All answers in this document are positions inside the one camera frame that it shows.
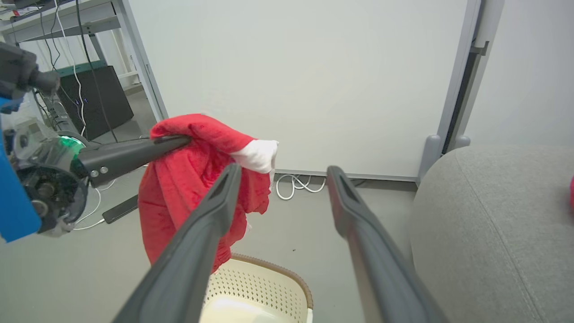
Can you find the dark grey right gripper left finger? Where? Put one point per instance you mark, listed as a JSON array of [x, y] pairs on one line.
[[197, 251]]

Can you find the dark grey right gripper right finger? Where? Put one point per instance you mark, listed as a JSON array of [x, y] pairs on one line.
[[381, 264]]

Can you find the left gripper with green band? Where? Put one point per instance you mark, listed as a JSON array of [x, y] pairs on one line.
[[49, 179]]

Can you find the red garment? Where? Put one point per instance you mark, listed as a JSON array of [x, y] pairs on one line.
[[188, 179]]

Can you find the grey fabric sofa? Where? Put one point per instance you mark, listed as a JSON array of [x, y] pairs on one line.
[[493, 233]]

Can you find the black flat phone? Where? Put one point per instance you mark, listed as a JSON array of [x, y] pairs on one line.
[[120, 209]]

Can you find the black computer case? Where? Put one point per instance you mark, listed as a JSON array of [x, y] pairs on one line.
[[101, 98]]

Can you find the beige plastic laundry basket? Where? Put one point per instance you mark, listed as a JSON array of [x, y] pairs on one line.
[[264, 291]]

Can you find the grey metal desk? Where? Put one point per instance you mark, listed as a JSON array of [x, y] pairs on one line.
[[58, 18]]

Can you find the pink soft item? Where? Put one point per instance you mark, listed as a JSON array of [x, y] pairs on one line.
[[571, 193]]

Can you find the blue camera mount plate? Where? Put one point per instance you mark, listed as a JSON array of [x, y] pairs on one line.
[[13, 197]]

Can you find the grey partition frame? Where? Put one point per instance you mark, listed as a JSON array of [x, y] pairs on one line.
[[457, 67]]

